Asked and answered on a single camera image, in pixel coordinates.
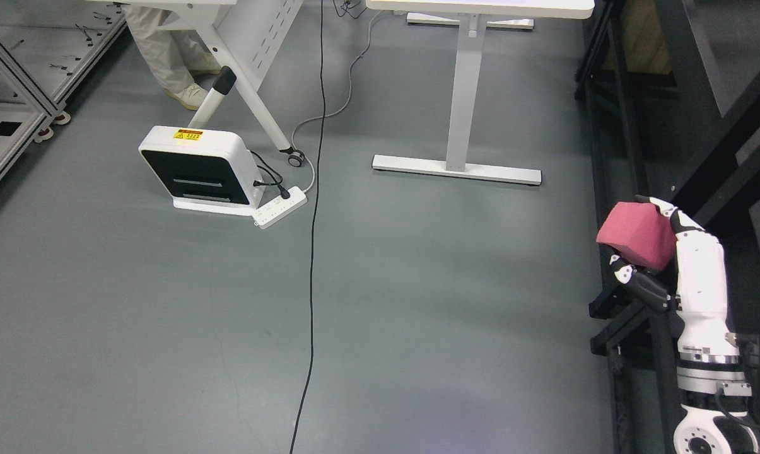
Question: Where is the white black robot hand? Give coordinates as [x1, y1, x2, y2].
[604, 196, 740, 358]

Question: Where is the pink foam block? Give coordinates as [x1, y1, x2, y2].
[596, 201, 676, 271]

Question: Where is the white robot forearm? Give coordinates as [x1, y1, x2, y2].
[673, 352, 760, 453]

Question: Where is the black metal shelf rack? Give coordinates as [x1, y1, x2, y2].
[575, 1, 760, 453]

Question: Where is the white standing desk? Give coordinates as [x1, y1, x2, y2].
[365, 1, 594, 187]

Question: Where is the white power strip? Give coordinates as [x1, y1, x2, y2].
[252, 187, 307, 229]

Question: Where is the white charging dock box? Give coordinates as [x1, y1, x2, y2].
[138, 125, 264, 216]

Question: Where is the white folding table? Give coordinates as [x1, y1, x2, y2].
[120, 1, 305, 167]

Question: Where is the person in beige clothes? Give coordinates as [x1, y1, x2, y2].
[121, 4, 222, 111]

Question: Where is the long black floor cable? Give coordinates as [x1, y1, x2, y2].
[289, 0, 327, 454]

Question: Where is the aluminium frame rack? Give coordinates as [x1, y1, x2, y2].
[0, 1, 125, 180]

